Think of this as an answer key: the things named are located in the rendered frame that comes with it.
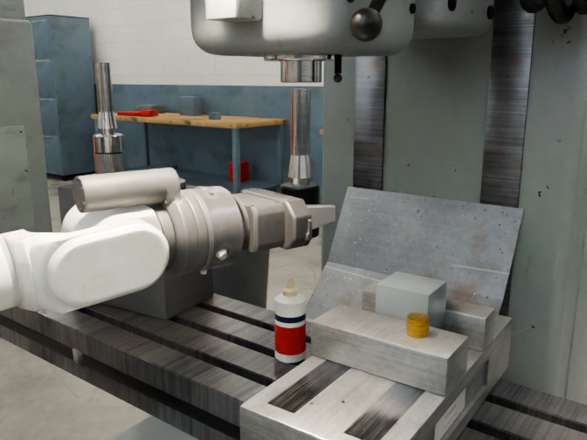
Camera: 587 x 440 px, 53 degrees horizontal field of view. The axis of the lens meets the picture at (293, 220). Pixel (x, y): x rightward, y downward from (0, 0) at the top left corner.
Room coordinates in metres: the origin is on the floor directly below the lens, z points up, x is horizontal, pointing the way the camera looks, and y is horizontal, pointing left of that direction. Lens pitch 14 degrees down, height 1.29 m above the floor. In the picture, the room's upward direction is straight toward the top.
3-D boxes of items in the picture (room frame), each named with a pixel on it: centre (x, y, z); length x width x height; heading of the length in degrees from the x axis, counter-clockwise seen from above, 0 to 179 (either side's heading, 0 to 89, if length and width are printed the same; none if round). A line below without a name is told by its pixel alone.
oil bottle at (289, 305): (0.71, 0.00, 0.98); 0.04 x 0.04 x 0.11
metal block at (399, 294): (0.60, -0.13, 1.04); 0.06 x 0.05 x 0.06; 55
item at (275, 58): (0.69, -0.01, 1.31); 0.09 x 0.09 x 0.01
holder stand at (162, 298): (0.93, 0.26, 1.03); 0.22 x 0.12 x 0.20; 60
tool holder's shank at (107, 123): (0.96, 0.30, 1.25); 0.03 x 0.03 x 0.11
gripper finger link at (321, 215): (0.67, -0.03, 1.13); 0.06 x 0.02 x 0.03; 128
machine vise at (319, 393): (0.58, -0.11, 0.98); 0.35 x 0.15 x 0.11; 145
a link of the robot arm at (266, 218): (0.64, 0.06, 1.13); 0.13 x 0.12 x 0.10; 38
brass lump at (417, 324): (0.54, -0.12, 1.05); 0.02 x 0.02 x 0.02
